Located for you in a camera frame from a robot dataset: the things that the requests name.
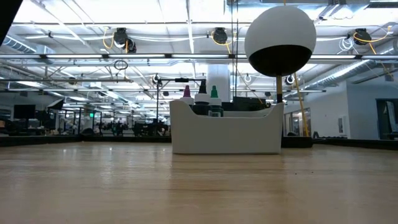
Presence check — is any large black-tipped coloring bottle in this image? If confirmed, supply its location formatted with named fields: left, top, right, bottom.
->
left=192, top=79, right=211, bottom=116

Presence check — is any large purple-tipped coloring bottle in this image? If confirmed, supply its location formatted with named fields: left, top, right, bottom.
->
left=179, top=85, right=195, bottom=108

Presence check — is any large green-tipped coloring bottle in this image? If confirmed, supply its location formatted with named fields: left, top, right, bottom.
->
left=208, top=85, right=224, bottom=118

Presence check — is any grey plastic bin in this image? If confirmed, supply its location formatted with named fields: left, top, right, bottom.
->
left=169, top=99, right=285, bottom=156

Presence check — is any black monitor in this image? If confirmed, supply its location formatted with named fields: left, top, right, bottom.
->
left=233, top=96, right=271, bottom=112

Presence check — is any overhead light bar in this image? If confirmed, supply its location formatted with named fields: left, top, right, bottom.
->
left=0, top=52, right=398, bottom=61

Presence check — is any white globe table lamp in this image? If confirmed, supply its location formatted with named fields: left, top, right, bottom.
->
left=244, top=5, right=317, bottom=149

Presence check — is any dark distant monitor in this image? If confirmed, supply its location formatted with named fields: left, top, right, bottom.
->
left=13, top=104, right=37, bottom=120

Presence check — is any black ceiling cable reel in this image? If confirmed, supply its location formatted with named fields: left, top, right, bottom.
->
left=353, top=27, right=373, bottom=46
left=212, top=27, right=229, bottom=45
left=113, top=27, right=137, bottom=54

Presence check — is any yellow hanging cable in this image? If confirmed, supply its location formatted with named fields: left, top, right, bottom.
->
left=294, top=73, right=309, bottom=138

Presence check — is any white wall box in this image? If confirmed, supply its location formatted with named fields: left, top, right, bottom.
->
left=338, top=115, right=351, bottom=139

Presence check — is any black aluminium rig frame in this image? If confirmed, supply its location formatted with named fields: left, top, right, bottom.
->
left=0, top=133, right=398, bottom=151

